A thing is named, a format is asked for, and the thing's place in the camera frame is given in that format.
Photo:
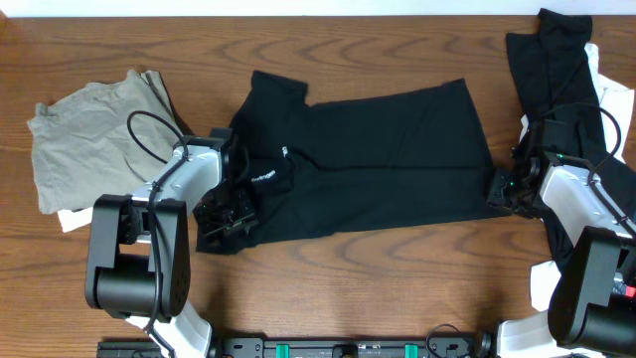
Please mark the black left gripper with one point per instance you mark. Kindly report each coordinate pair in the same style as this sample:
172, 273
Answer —
227, 219

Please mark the white garment in pile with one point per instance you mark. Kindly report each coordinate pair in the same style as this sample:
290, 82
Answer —
619, 101

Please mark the black garment in pile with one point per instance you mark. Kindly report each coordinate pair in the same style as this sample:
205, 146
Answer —
553, 81

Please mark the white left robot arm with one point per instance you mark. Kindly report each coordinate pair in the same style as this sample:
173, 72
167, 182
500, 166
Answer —
138, 263

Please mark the folded beige t-shirt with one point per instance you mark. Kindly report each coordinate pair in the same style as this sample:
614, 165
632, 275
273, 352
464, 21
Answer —
84, 147

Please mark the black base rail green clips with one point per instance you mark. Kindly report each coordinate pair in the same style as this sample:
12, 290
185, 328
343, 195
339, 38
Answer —
442, 341

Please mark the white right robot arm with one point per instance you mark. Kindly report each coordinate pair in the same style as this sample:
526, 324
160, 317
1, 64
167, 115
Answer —
592, 309

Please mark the black logo t-shirt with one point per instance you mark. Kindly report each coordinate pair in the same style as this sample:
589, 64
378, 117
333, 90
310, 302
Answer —
311, 171

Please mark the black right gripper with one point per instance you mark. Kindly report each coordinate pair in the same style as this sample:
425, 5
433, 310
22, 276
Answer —
495, 193

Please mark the folded white garment under beige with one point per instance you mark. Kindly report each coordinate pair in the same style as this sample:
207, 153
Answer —
72, 220

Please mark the grey red garment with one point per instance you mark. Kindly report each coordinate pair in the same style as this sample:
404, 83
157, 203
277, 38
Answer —
621, 288

